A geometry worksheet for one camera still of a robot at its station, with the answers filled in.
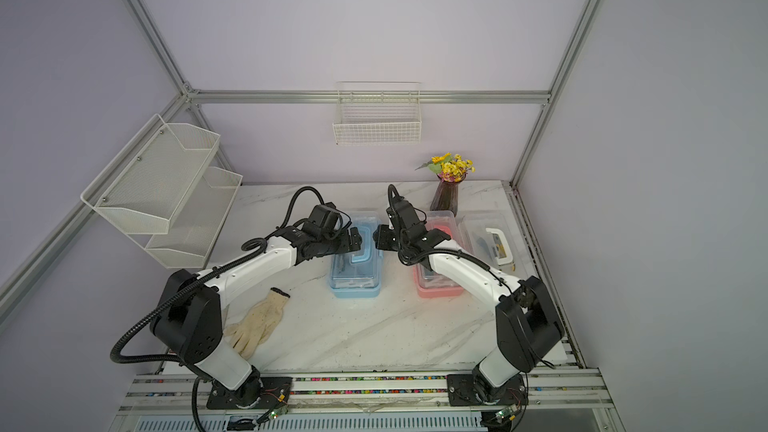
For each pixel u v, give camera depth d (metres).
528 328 0.43
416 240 0.64
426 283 0.84
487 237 0.92
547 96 0.93
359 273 0.91
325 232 0.70
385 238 0.75
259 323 0.84
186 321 0.44
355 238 0.81
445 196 1.01
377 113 0.95
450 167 0.91
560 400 0.73
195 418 0.69
